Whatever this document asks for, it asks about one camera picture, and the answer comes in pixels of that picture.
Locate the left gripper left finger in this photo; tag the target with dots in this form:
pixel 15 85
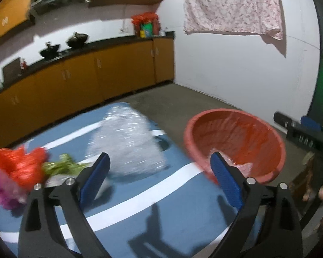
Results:
pixel 40 234

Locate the red plastic basket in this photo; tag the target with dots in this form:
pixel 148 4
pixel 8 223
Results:
pixel 240 135

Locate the red bag on counter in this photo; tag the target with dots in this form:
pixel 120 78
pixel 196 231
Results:
pixel 146 24

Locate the blue striped tablecloth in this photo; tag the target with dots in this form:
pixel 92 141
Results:
pixel 175 213

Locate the large bubble wrap sheet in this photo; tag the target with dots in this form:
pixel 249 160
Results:
pixel 124 134

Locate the olive green plastic bag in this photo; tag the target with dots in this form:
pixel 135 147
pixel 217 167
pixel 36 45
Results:
pixel 66 165

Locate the magenta plastic bag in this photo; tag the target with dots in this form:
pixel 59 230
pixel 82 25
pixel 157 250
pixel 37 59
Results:
pixel 12 195

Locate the black wok right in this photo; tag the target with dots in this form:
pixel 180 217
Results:
pixel 77 40

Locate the red plastic bag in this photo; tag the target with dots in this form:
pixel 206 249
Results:
pixel 26 169

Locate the black wok left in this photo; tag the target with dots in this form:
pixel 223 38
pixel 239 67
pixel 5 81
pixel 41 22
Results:
pixel 51 51

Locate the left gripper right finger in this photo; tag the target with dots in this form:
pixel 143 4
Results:
pixel 280 234

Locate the lower wooden kitchen cabinets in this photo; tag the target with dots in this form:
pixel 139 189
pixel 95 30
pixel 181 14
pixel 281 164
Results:
pixel 79 79

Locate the dark cutting board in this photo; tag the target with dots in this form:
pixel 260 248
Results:
pixel 12 71

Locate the pink floral hanging cloth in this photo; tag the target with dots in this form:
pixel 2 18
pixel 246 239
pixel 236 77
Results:
pixel 242 17

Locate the red bottle on counter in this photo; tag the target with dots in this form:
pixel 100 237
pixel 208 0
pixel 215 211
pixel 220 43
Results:
pixel 23 64

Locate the white plastic bag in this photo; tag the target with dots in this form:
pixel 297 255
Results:
pixel 244 167

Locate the black wok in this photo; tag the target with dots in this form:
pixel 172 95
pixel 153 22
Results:
pixel 77 40
pixel 51 51

